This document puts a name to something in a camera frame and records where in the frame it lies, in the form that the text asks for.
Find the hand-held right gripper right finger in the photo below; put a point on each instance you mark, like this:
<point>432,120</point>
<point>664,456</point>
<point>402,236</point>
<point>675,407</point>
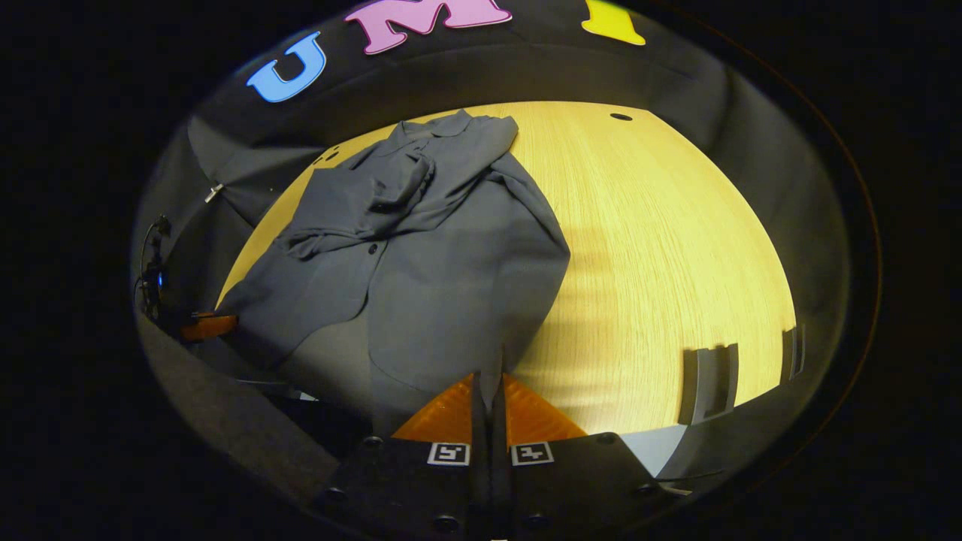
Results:
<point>502,481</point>

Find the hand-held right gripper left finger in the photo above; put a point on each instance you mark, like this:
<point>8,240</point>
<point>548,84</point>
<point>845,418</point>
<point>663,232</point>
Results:
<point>481,481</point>

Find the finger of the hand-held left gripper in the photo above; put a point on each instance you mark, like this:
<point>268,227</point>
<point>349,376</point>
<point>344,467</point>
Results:
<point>210,327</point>

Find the grey button-up shirt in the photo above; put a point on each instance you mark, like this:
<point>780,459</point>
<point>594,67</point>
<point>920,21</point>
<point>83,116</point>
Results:
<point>451,300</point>

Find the grey table edge bracket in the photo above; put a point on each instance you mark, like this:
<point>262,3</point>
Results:
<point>792,353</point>
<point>710,383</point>

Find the white clip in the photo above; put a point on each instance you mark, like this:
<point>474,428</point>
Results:
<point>214,192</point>

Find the black backdrop cloth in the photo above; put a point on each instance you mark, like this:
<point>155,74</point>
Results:
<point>526,68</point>

